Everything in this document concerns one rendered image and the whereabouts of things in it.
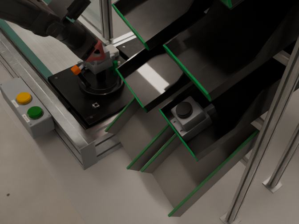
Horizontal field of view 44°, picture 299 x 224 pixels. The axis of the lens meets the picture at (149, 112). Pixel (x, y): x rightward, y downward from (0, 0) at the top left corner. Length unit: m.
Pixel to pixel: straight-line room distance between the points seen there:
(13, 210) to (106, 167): 0.27
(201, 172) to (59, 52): 0.74
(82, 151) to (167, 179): 0.26
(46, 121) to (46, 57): 0.33
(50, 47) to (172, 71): 0.68
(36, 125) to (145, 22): 0.51
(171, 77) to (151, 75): 0.05
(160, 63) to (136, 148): 0.23
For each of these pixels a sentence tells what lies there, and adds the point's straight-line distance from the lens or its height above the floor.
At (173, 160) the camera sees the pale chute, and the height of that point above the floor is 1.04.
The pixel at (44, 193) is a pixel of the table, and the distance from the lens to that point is 1.05.
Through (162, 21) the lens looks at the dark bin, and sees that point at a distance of 0.67.
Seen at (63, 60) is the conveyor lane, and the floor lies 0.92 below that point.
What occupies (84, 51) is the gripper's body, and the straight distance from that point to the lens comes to 0.96.
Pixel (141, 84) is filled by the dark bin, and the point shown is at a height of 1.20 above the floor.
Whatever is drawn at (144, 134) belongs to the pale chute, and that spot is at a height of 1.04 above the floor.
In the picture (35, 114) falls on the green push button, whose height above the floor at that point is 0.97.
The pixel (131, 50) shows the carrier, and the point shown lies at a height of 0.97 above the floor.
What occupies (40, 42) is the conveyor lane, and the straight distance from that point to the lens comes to 1.41.
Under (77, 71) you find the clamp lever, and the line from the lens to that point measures 1.04.
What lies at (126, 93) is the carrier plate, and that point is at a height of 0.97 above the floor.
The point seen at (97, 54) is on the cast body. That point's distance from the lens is 1.04.
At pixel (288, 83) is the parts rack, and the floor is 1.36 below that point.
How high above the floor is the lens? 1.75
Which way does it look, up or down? 48 degrees down
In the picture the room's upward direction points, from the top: 2 degrees clockwise
